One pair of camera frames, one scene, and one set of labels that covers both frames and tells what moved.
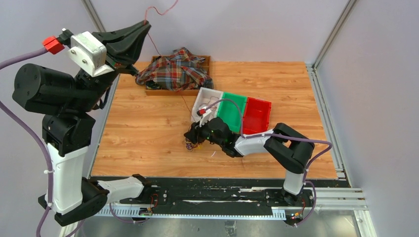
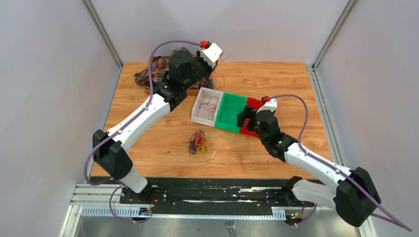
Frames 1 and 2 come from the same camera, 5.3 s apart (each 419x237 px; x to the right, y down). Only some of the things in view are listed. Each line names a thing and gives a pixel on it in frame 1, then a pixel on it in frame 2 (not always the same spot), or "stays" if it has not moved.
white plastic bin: (205, 98) stays
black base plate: (219, 197) stays
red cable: (155, 46) -> (214, 90)
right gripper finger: (195, 134) -> (248, 113)
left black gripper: (124, 45) -> (199, 59)
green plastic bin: (229, 110) stays
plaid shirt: (179, 71) stays
